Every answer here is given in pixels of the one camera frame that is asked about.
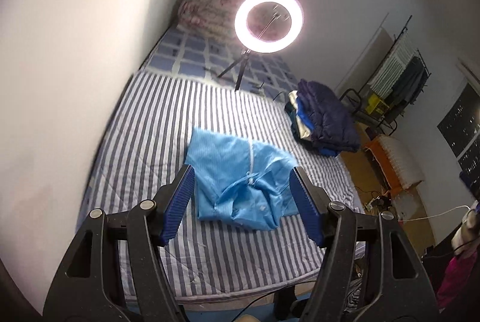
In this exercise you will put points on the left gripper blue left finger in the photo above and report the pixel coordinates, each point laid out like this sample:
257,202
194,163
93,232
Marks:
171,202

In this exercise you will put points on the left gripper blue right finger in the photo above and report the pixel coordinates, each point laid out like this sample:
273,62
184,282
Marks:
313,206

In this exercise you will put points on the light blue work coat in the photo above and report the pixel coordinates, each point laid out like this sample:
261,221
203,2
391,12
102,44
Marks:
239,181

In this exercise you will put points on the dark hanging clothes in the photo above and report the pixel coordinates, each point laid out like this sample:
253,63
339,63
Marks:
406,88

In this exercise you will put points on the black clothes rack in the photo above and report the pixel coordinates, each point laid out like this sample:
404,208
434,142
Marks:
353,90

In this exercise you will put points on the white power strip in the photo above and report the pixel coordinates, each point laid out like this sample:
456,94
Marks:
374,206

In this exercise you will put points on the striped blue white bed sheet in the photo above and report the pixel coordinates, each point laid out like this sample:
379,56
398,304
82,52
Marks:
241,233

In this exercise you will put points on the dark navy folded jacket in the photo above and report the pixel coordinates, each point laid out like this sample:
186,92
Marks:
334,129

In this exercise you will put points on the blue folded garment under stack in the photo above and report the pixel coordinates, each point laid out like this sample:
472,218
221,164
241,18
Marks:
300,125

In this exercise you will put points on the yellow black box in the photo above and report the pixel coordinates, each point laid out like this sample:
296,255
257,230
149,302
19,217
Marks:
376,107

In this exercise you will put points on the blue checkered bed sheet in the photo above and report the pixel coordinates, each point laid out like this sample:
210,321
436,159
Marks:
181,54

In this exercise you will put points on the dark night window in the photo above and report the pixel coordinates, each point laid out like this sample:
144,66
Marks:
460,129

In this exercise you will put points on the striped hanging towel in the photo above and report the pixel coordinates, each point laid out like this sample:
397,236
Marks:
393,65

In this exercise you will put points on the floral folded quilt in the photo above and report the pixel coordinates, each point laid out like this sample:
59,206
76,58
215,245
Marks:
213,19

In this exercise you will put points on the black ring light tripod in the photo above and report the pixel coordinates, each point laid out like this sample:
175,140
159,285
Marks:
242,61

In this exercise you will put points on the lit ring light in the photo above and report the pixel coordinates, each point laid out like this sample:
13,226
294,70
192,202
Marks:
268,26

